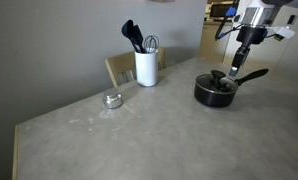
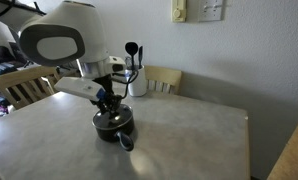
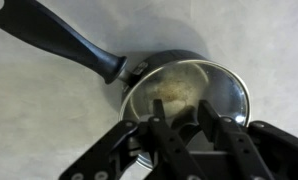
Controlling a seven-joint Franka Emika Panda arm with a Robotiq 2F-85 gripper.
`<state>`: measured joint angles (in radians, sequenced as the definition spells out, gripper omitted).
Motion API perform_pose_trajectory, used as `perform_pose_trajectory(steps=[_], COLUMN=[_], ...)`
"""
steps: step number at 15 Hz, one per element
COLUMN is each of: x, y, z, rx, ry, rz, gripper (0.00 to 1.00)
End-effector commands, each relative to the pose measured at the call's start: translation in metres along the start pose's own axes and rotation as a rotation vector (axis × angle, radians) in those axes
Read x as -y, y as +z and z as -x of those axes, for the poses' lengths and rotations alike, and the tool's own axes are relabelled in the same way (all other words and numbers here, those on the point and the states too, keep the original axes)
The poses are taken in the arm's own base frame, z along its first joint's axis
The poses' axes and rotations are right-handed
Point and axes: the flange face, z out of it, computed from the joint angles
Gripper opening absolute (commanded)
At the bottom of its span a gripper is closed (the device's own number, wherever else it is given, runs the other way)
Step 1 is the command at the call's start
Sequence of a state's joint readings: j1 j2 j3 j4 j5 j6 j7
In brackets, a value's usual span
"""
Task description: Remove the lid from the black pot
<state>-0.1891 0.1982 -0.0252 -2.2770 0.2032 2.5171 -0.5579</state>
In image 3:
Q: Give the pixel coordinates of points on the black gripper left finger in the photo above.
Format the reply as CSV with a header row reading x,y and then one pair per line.
x,y
170,143

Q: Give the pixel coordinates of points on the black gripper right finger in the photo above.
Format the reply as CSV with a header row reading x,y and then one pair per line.
x,y
235,143

